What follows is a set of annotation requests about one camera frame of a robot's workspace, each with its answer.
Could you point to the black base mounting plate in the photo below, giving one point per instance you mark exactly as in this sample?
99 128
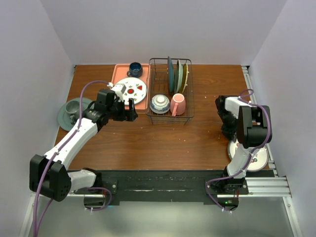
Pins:
203 186

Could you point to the blue white porcelain bowl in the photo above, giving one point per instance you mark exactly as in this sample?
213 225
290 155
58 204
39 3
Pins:
160 104

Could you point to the black wire dish rack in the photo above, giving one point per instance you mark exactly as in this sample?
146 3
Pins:
159 84

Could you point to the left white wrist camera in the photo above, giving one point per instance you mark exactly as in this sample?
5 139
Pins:
119 90

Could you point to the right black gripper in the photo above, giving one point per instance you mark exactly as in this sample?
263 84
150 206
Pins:
230 133

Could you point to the grey green saucer plate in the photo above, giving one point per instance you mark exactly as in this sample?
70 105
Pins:
63 118

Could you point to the dark blue mug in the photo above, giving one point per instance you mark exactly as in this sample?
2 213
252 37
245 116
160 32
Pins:
135 70

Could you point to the white watermelon pattern plate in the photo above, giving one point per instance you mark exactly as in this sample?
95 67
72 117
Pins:
135 88

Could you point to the light green flower plate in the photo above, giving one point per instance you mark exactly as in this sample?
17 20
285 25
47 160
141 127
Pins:
178 76

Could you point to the yellow woven bamboo plate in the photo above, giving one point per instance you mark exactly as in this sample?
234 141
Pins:
185 77

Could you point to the dark teal plate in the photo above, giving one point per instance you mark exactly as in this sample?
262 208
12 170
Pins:
170 75

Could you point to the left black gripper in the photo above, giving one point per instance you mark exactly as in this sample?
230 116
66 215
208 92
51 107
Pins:
130 115

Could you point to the grey metal mug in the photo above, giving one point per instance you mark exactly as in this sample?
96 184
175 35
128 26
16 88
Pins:
72 109

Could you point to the pink ceramic mug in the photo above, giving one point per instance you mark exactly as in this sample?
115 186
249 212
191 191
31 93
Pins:
177 104

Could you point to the white plate red characters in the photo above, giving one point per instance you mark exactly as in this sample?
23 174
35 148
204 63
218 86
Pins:
258 162

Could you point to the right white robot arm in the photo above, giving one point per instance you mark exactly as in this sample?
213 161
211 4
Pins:
250 125

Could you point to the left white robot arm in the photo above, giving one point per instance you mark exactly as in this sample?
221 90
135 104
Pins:
49 175

